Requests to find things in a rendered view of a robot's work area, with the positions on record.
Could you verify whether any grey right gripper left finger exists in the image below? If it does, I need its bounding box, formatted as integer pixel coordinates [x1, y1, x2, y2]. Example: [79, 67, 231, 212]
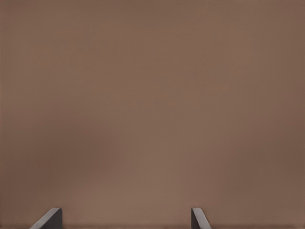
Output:
[30, 208, 63, 229]

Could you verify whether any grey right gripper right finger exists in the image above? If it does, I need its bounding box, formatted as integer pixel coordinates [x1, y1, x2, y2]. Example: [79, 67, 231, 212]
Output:
[191, 207, 212, 229]

